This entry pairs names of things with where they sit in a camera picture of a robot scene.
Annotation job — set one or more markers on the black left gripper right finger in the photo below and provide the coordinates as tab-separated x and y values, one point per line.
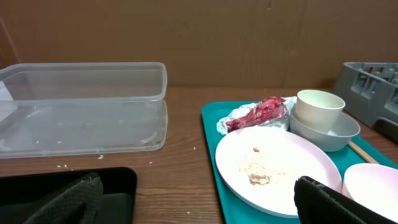
319	204

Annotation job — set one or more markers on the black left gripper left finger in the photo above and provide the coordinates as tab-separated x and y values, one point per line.
77	202

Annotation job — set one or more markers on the small pink bowl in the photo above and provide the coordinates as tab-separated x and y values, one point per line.
373	186

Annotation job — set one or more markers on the white napkin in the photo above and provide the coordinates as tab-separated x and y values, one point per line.
244	110

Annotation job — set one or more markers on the cream cup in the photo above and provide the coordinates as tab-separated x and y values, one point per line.
317	109

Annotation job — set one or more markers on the red snack wrapper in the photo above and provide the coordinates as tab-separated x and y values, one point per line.
266	111

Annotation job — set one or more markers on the clear plastic waste bin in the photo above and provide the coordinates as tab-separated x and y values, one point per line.
67	109

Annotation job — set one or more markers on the grey dishwasher rack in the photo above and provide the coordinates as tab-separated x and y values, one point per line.
370	92

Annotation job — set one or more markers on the black tray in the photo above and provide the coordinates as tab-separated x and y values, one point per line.
117	202

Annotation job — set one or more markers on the teal serving tray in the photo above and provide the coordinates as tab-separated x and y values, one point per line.
235	210

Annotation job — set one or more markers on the wooden chopstick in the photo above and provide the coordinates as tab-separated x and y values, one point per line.
364	155

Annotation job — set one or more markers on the large white dirty plate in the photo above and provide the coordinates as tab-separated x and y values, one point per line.
261	165

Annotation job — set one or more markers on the grey bowl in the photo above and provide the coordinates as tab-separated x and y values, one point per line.
342	132

